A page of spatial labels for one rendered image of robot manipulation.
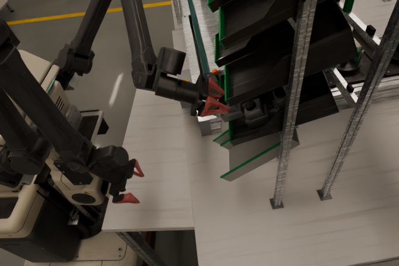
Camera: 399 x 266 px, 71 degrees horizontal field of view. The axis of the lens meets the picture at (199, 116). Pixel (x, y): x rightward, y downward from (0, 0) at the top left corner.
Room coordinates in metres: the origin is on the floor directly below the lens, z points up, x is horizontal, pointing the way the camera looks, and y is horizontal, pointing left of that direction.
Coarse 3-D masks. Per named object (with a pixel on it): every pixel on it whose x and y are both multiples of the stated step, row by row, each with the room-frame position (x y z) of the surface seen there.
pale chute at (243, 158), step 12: (276, 132) 0.49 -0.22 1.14; (228, 144) 0.57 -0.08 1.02; (240, 144) 0.55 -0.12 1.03; (252, 144) 0.52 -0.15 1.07; (264, 144) 0.49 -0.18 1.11; (276, 144) 0.42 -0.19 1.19; (240, 156) 0.51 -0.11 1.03; (252, 156) 0.48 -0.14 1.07; (264, 156) 0.43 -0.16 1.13; (276, 156) 0.42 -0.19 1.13; (240, 168) 0.44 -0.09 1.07; (252, 168) 0.43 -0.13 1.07; (228, 180) 0.45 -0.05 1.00
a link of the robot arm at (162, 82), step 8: (160, 72) 0.57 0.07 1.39; (168, 72) 0.57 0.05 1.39; (160, 80) 0.55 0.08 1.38; (168, 80) 0.56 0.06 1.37; (176, 80) 0.56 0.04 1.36; (152, 88) 0.56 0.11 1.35; (160, 88) 0.54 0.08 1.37; (168, 88) 0.54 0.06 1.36; (160, 96) 0.54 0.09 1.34; (168, 96) 0.53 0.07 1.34
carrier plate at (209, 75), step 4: (208, 72) 1.04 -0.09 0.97; (220, 72) 1.03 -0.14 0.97; (204, 76) 1.03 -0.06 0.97; (208, 76) 1.02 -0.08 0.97; (212, 76) 1.01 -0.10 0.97; (216, 80) 0.98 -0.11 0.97; (212, 88) 0.93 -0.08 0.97; (212, 92) 0.91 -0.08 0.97; (216, 92) 0.90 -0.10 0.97; (212, 108) 0.81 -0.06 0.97; (216, 108) 0.81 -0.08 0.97
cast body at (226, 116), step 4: (224, 96) 0.54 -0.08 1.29; (220, 100) 0.53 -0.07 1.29; (224, 100) 0.53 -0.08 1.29; (224, 104) 0.52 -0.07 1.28; (236, 104) 0.52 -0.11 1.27; (240, 104) 0.52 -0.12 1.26; (220, 108) 0.52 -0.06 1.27; (232, 108) 0.51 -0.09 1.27; (236, 108) 0.51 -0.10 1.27; (240, 108) 0.51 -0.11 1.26; (244, 108) 0.52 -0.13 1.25; (228, 112) 0.51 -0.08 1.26; (232, 112) 0.51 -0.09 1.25; (236, 112) 0.51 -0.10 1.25; (240, 112) 0.50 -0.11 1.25; (244, 112) 0.51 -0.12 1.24; (220, 116) 0.52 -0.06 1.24; (224, 116) 0.51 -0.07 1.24; (228, 116) 0.51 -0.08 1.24; (232, 116) 0.51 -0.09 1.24; (236, 116) 0.51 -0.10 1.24; (240, 116) 0.51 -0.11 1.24; (224, 120) 0.52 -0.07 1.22; (228, 120) 0.51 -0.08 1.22
